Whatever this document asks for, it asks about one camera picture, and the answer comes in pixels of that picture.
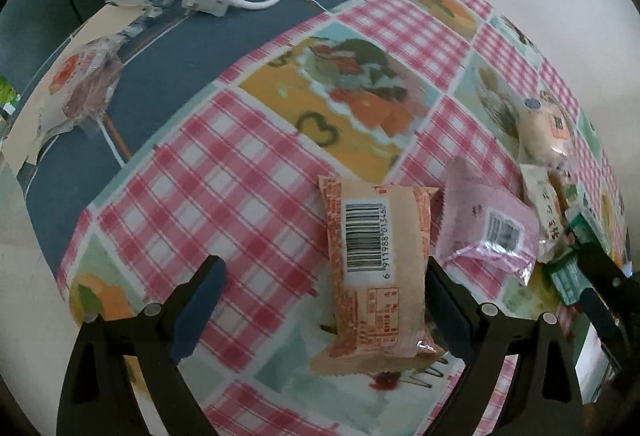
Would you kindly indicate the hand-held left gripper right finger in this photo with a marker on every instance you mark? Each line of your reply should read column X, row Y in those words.
column 450, row 311

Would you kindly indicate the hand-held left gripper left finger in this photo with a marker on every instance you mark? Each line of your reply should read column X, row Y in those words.
column 197, row 311

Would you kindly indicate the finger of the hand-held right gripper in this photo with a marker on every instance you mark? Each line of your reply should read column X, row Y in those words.
column 600, row 316
column 607, row 273

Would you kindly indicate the light green snack packet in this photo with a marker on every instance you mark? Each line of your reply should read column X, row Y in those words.
column 567, row 281

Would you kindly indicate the orange barcode snack packet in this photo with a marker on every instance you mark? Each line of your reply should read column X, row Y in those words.
column 375, row 286

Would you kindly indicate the green and white snack packet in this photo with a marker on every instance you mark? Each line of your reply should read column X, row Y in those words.
column 587, row 226

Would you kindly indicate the white printed snack packet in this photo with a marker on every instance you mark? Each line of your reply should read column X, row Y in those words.
column 545, row 211

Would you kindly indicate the pink snack packet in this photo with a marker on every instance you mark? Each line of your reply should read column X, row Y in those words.
column 475, row 216

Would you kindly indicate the pink checkered picture tablecloth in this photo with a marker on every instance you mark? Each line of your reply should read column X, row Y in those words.
column 225, row 176

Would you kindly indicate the clear packet with white bun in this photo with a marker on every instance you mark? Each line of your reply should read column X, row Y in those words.
column 540, row 135

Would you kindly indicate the clear bun packet orange print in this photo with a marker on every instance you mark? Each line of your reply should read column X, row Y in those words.
column 75, row 75

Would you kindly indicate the blue tablecloth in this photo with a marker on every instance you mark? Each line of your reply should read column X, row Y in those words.
column 200, row 40

